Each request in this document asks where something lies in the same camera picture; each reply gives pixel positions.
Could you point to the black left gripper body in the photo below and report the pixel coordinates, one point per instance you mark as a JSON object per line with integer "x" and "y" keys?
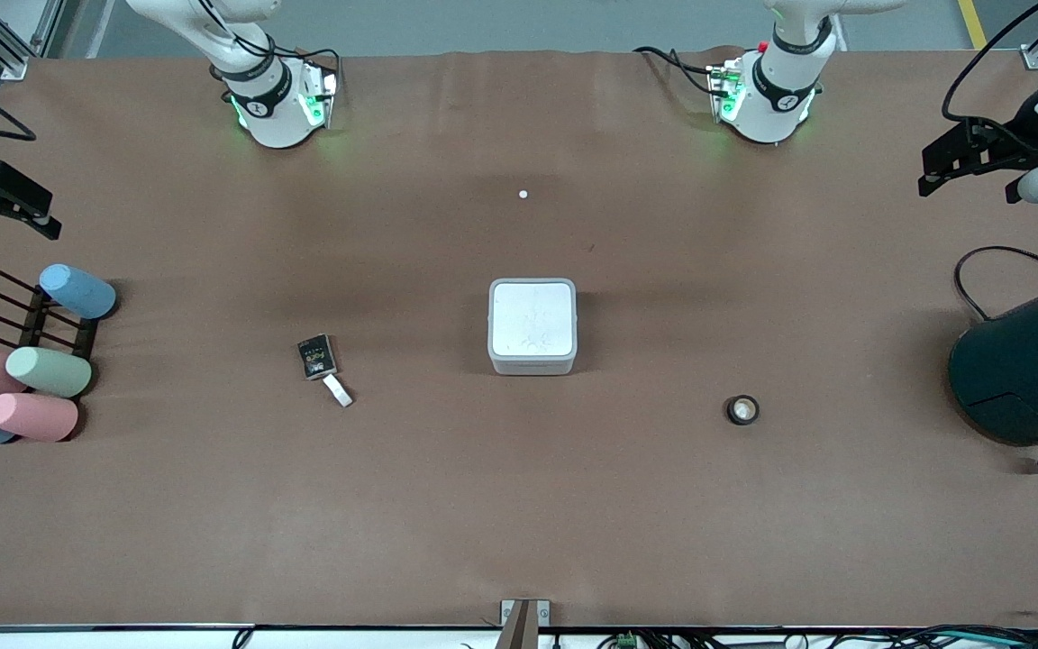
{"x": 1013, "y": 145}

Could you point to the black tape roll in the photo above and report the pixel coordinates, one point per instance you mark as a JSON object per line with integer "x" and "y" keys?
{"x": 742, "y": 410}

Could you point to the black snack packet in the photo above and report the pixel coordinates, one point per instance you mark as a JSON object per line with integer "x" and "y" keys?
{"x": 317, "y": 356}

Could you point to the small white eraser block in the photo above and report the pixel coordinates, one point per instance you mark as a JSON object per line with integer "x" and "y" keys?
{"x": 337, "y": 389}

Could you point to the white square trash bin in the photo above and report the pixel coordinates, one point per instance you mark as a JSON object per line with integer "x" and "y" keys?
{"x": 532, "y": 324}

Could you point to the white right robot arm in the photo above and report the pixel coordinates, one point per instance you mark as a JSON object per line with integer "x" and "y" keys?
{"x": 267, "y": 108}

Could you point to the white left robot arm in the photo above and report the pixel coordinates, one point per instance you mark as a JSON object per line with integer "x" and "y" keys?
{"x": 776, "y": 99}

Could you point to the dark teal cylindrical bin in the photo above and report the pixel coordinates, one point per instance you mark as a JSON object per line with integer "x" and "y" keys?
{"x": 1024, "y": 370}

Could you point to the black cup rack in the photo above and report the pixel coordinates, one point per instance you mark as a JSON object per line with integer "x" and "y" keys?
{"x": 37, "y": 324}

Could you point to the green plastic cup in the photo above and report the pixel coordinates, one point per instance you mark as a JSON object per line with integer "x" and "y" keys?
{"x": 49, "y": 371}

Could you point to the metal base connector plate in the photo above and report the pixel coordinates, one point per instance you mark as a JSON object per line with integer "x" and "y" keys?
{"x": 724, "y": 90}
{"x": 316, "y": 104}

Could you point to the brown table cover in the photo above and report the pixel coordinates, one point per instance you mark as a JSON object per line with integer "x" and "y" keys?
{"x": 213, "y": 523}

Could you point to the green terminal connector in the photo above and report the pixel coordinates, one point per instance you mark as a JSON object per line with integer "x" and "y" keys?
{"x": 627, "y": 641}

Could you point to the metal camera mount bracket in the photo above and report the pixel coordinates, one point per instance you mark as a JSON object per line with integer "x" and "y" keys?
{"x": 524, "y": 617}

